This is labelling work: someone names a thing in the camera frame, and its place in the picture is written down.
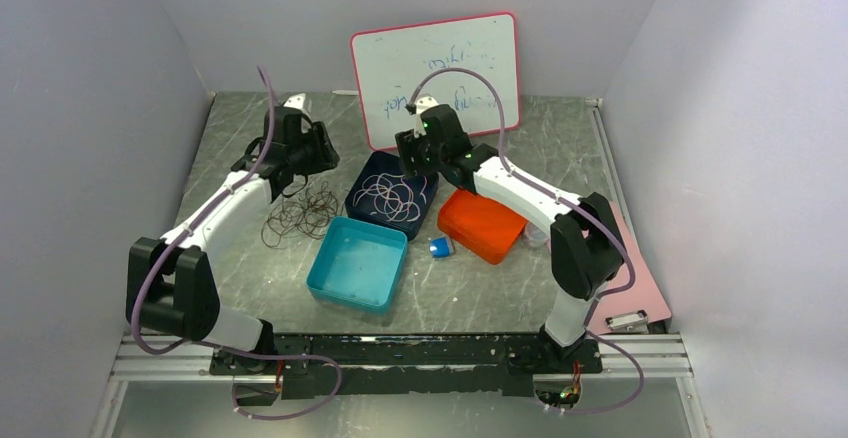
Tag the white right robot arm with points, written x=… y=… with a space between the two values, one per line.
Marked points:
x=586 y=245

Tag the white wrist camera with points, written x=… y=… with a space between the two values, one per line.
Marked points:
x=298 y=102
x=420 y=105

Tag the small blue white object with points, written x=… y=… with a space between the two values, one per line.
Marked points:
x=441 y=247

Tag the clear plastic cup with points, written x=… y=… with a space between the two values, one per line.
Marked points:
x=535 y=236

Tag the pink-framed whiteboard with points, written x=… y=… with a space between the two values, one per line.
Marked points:
x=468 y=63

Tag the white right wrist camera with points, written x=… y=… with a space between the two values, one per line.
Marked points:
x=420 y=105

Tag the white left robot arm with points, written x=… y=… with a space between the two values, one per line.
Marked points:
x=171 y=286

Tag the dark blue square tray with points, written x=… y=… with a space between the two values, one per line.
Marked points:
x=382 y=195

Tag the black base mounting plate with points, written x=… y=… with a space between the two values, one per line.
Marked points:
x=316 y=364

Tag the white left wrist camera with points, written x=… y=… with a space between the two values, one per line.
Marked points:
x=298 y=102

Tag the teal square tray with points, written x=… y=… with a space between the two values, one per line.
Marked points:
x=358 y=265

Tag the aluminium frame rail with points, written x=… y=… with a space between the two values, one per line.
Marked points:
x=640 y=357

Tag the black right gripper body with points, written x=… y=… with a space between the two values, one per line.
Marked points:
x=427 y=160

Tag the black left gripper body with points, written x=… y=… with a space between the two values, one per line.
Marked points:
x=314 y=154

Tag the orange square tray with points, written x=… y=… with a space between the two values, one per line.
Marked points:
x=482 y=225

